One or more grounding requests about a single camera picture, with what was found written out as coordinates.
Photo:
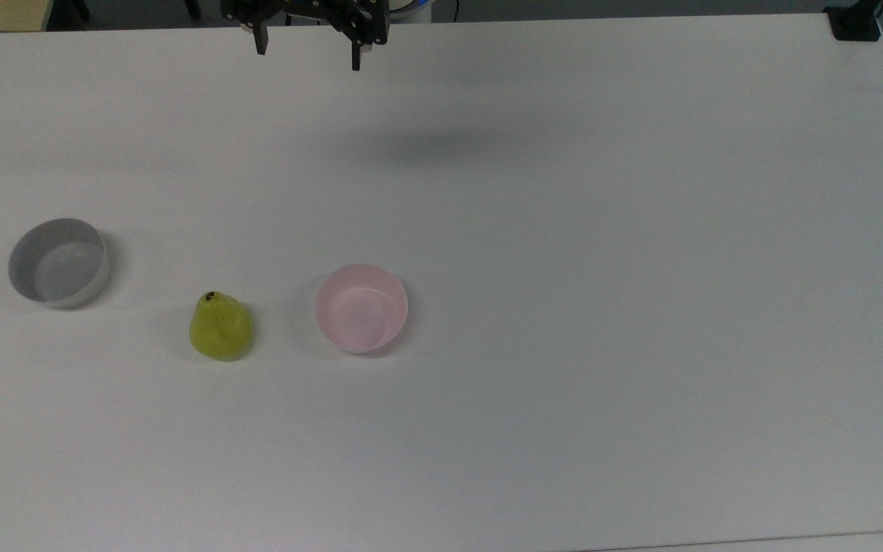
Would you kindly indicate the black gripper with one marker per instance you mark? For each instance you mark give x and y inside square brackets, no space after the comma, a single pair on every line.
[311,9]

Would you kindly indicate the green pear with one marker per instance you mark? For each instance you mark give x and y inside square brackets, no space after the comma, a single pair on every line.
[221,328]

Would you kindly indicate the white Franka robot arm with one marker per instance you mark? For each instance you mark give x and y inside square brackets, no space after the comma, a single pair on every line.
[411,8]

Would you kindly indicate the pink bowl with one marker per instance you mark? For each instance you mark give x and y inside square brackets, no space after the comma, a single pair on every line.
[360,309]

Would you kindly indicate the grey bowl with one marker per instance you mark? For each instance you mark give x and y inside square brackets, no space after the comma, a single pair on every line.
[58,262]

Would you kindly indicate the black clamp mount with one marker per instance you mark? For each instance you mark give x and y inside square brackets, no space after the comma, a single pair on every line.
[855,23]

